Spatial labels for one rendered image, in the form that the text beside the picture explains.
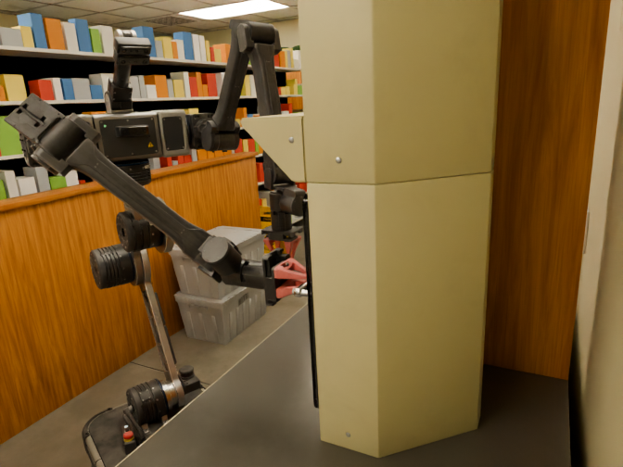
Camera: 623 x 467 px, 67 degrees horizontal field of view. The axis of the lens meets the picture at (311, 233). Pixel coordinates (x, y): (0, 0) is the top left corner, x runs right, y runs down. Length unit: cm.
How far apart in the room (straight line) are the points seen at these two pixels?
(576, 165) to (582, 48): 20
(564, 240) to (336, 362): 51
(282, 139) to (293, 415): 54
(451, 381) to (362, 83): 52
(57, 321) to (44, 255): 37
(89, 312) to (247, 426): 211
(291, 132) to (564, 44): 53
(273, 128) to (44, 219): 211
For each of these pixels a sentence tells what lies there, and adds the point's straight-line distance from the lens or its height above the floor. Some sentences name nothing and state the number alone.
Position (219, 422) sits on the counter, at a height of 94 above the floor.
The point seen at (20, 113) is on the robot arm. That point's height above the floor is 154.
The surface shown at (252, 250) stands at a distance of 330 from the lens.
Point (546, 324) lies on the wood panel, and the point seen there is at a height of 106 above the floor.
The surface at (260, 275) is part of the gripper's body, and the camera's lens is 92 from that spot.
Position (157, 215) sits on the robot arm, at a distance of 100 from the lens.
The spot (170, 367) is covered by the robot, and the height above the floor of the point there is 45.
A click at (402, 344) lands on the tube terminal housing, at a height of 115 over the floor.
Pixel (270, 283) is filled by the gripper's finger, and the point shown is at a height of 120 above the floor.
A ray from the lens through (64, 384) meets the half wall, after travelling 301.
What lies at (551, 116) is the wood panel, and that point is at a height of 148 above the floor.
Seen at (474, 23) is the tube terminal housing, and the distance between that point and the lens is 75.
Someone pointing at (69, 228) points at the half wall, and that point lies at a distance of 282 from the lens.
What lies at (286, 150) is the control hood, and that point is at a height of 146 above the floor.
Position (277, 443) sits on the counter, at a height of 94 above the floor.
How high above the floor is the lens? 153
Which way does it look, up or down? 16 degrees down
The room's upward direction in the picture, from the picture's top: 3 degrees counter-clockwise
